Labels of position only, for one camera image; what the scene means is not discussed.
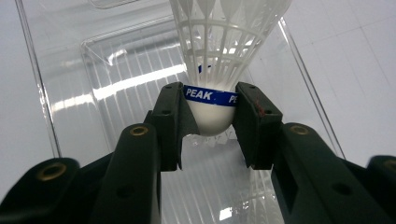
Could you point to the white shuttlecock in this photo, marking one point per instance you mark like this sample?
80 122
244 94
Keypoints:
211 118

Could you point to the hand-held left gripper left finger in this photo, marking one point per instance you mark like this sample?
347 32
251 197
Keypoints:
171 124

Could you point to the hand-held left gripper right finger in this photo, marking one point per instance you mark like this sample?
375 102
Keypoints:
258 133

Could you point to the white table cover sheet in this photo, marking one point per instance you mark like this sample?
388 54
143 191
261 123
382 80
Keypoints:
358 62

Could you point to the clear plastic tray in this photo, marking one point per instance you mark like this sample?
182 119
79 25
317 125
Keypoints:
124 62

